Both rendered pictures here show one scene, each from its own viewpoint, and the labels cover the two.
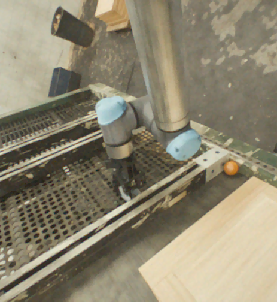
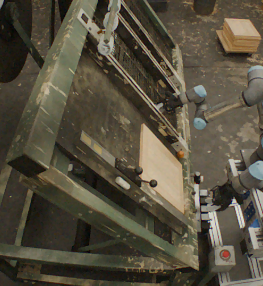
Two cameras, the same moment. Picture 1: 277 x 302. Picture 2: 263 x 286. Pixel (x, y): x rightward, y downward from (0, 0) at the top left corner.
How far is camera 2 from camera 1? 1.36 m
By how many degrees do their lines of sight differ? 14
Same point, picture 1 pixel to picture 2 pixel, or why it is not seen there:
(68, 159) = (148, 64)
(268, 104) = (205, 180)
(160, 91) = (217, 109)
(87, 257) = (137, 101)
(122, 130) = (194, 98)
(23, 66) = not seen: outside the picture
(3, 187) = (127, 37)
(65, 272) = (132, 94)
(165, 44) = (230, 108)
